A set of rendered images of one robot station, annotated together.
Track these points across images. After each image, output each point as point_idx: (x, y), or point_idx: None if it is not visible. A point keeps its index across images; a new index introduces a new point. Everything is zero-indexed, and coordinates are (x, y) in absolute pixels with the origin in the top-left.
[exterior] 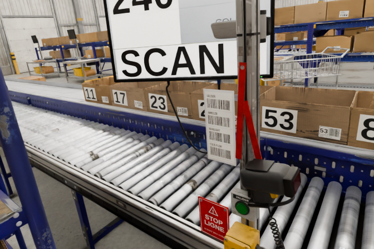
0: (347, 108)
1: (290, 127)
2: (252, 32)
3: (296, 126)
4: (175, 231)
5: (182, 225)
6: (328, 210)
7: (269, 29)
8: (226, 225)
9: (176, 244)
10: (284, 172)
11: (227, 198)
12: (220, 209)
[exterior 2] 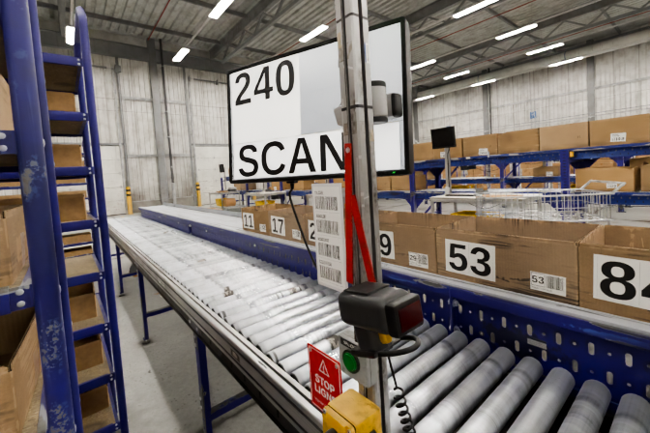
0: (571, 243)
1: (487, 272)
2: (357, 103)
3: (496, 271)
4: (286, 402)
5: (295, 393)
6: (536, 411)
7: (396, 108)
8: (339, 393)
9: (289, 427)
10: (391, 297)
11: None
12: (331, 365)
